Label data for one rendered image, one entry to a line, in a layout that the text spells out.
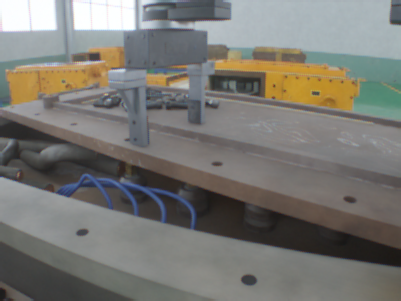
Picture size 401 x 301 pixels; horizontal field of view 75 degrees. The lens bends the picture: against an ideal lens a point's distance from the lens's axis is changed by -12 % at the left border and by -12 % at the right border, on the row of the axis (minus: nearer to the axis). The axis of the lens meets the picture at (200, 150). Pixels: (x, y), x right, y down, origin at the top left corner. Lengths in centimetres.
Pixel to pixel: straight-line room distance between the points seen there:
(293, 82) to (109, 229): 259
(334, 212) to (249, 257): 9
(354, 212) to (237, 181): 12
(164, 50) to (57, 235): 25
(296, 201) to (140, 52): 25
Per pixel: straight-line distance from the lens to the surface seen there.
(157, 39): 39
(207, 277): 23
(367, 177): 35
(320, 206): 29
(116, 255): 25
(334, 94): 280
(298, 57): 861
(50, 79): 406
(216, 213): 50
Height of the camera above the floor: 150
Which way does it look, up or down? 21 degrees down
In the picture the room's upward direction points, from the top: straight up
